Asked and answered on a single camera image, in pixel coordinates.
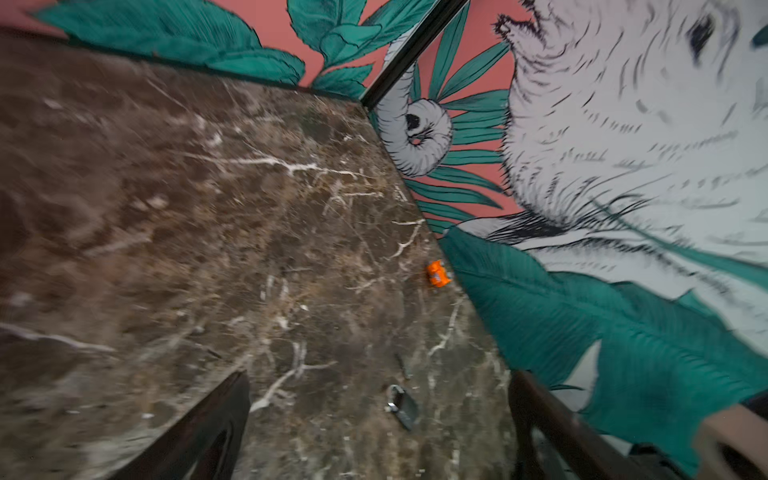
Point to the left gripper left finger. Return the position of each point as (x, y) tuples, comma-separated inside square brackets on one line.
[(204, 444)]

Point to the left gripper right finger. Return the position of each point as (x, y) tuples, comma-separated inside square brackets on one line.
[(532, 408)]

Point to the black padlock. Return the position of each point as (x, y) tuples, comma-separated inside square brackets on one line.
[(402, 406)]

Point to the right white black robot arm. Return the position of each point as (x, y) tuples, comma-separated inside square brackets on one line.
[(732, 443)]

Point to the orange small object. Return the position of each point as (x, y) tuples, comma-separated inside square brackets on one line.
[(437, 274)]

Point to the right black frame post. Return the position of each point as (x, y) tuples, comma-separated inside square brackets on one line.
[(414, 45)]

